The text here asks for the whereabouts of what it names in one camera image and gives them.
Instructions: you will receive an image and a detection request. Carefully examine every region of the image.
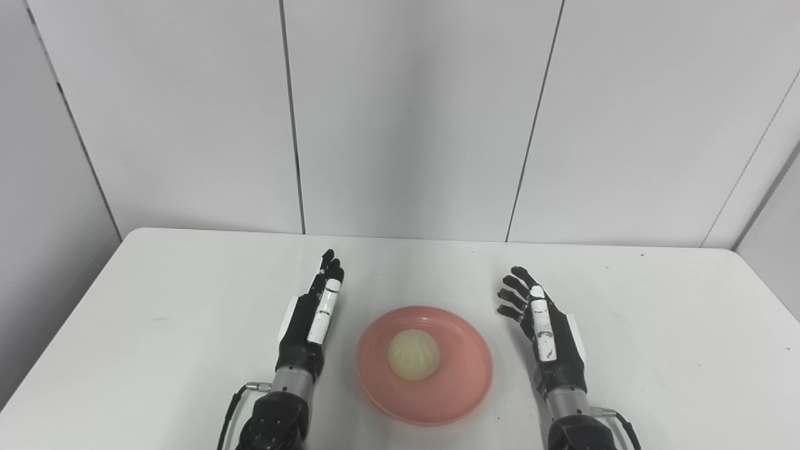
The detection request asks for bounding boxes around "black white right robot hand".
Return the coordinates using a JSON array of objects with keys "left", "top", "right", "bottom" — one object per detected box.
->
[{"left": 497, "top": 266, "right": 589, "bottom": 399}]

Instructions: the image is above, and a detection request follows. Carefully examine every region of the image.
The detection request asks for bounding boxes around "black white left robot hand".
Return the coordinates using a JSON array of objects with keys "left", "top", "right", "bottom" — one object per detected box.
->
[{"left": 275, "top": 249, "right": 346, "bottom": 383}]

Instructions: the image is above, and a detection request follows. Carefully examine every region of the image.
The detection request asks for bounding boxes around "pink round plate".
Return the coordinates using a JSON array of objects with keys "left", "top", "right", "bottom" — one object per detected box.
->
[{"left": 356, "top": 306, "right": 494, "bottom": 426}]

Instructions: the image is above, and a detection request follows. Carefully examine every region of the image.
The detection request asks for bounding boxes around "cream steamed bun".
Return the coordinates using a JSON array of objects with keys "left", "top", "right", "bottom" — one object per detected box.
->
[{"left": 387, "top": 329, "right": 441, "bottom": 381}]

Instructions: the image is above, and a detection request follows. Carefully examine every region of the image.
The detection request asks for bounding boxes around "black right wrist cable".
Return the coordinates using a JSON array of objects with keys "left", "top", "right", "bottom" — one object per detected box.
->
[{"left": 590, "top": 406, "right": 643, "bottom": 450}]

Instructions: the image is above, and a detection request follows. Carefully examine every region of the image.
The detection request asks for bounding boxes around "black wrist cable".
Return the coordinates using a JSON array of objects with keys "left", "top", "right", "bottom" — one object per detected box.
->
[
  {"left": 216, "top": 381, "right": 273, "bottom": 450},
  {"left": 590, "top": 406, "right": 643, "bottom": 450}
]

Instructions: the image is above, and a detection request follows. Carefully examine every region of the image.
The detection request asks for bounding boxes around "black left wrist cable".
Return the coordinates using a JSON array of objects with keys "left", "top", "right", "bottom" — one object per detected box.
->
[{"left": 216, "top": 381, "right": 273, "bottom": 450}]

